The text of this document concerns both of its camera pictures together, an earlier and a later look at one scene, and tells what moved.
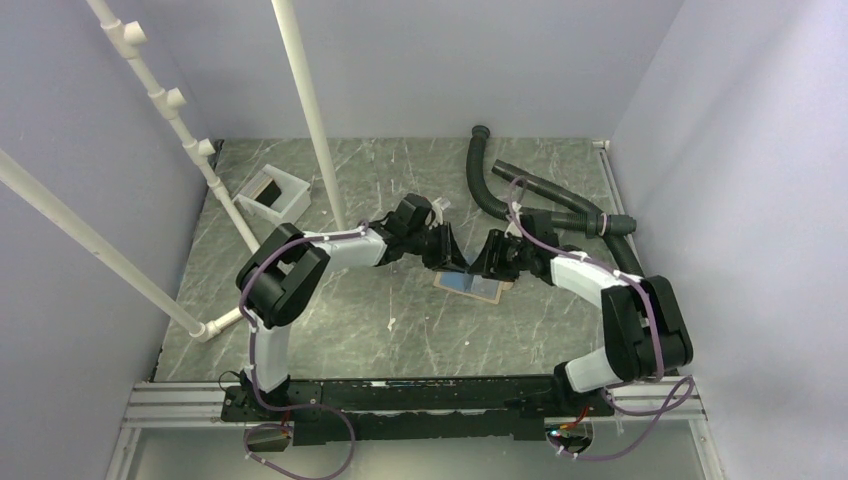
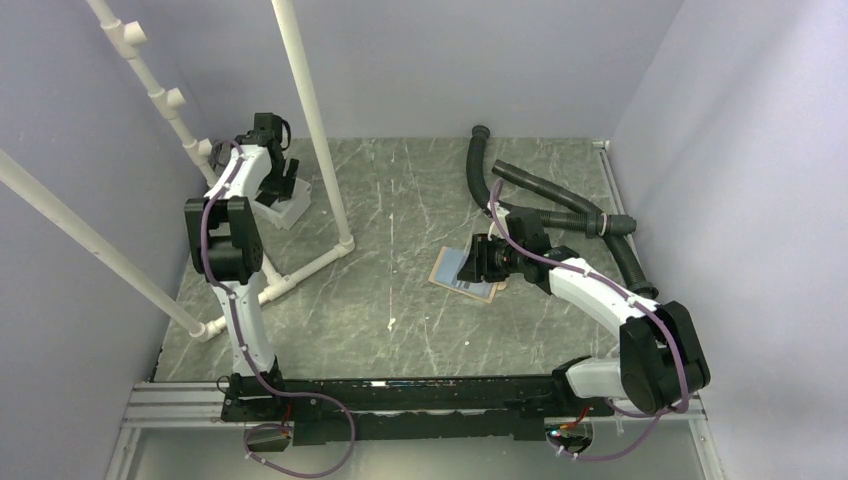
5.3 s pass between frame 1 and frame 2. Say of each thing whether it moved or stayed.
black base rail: stayed
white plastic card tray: stayed
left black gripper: moved
